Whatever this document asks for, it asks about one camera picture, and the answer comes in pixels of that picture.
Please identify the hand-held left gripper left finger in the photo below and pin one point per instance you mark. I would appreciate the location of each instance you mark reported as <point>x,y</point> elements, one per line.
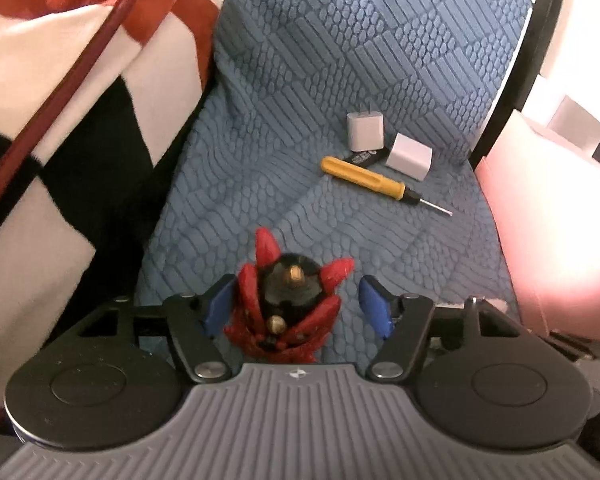
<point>219,306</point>

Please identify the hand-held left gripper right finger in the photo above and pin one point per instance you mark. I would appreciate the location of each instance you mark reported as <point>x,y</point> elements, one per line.
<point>375,310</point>

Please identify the red and black spiky toy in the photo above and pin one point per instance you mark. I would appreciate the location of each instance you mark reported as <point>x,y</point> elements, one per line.
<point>290,285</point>

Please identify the white charger adapter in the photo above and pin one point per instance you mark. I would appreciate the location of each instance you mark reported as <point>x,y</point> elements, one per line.
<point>361,132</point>
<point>409,157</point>

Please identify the pink storage box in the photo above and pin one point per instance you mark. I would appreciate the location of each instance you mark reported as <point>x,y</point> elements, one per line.
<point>555,240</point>

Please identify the blue textured bed cover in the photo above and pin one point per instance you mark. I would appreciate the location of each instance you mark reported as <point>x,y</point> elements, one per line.
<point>330,35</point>

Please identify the white box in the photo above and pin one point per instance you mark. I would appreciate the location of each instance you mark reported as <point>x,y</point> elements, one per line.
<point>585,125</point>

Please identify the red white black checkered blanket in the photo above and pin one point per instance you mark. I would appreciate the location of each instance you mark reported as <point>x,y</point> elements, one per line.
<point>80,25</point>

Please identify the black bed frame edge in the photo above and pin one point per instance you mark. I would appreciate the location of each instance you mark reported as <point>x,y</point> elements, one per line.
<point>505,95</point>

